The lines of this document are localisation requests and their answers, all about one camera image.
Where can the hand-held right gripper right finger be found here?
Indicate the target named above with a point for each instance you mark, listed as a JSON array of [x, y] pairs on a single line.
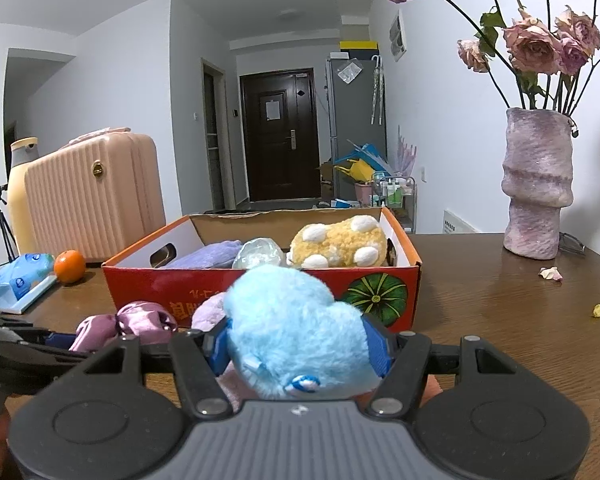
[[380, 355]]

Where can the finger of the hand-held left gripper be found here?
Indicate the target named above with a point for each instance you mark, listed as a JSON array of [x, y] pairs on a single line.
[[60, 341], [40, 367]]

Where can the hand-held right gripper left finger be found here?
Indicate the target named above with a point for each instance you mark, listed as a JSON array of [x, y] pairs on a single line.
[[217, 350]]

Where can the purple satin scrunchie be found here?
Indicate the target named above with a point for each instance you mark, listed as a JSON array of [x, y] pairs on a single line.
[[125, 322]]

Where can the light blue plush toy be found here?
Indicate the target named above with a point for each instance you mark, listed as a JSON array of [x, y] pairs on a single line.
[[295, 325]]

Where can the orange cardboard box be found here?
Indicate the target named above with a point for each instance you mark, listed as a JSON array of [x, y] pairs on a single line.
[[145, 292]]

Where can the purple sachet pillow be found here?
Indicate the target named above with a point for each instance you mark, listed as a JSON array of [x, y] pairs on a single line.
[[205, 255]]

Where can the clear plastic bag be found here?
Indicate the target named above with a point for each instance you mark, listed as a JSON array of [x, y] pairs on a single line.
[[259, 254]]

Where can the yellow plush toy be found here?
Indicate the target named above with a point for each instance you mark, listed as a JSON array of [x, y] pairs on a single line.
[[337, 242]]

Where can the blue soft tissue pack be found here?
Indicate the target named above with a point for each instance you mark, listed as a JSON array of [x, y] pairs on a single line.
[[17, 280]]

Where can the red sponge block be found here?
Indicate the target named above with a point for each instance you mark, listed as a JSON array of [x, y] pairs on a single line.
[[431, 391]]

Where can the orange fruit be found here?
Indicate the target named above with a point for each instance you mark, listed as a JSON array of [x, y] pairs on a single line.
[[70, 267]]

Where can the black tripod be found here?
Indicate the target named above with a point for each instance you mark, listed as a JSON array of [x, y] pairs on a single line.
[[2, 230]]

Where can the yellow thermos bottle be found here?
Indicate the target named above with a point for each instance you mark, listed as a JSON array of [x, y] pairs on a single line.
[[16, 195]]

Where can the pink ribbed suitcase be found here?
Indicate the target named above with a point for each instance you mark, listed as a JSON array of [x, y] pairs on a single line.
[[95, 200]]

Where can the pink bucket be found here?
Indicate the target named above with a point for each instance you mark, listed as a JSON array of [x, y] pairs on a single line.
[[363, 194]]

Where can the metal storage trolley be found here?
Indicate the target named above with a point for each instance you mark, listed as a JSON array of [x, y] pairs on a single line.
[[397, 192]]

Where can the open brown carton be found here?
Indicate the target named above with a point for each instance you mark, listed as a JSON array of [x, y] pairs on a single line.
[[327, 180]]

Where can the fallen pink petal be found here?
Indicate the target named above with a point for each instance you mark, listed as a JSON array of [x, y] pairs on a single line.
[[550, 273]]

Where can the blue yellow bag pile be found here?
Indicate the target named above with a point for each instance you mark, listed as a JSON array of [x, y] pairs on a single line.
[[362, 165]]

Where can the dark brown entrance door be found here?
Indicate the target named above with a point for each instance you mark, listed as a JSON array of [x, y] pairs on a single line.
[[280, 160]]

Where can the purple plastic hangers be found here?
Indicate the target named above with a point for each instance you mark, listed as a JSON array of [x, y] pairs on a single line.
[[406, 152]]

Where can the side room door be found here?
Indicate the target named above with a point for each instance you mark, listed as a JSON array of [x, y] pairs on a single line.
[[215, 135]]

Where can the purple ceramic vase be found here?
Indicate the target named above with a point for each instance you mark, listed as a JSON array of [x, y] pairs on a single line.
[[537, 185]]

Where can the grey refrigerator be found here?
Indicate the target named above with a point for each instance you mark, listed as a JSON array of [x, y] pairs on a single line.
[[355, 115]]

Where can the white paper notice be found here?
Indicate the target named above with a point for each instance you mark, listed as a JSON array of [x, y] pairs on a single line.
[[272, 110]]

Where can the white folded umbrella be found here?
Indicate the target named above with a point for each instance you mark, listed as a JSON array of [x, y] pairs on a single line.
[[376, 90]]

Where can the clear plastic pouch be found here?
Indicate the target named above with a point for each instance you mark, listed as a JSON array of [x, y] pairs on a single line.
[[349, 72]]

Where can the yellow flat box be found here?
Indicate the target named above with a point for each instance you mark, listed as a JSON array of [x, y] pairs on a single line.
[[359, 46]]

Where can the round ceiling lamp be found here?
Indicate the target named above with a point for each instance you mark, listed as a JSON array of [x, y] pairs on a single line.
[[291, 14]]

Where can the dried pink rose bouquet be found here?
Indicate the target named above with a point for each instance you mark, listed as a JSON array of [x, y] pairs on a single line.
[[535, 42]]

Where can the white wall electrical panel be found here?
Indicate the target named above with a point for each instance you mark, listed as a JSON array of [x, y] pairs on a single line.
[[398, 36]]

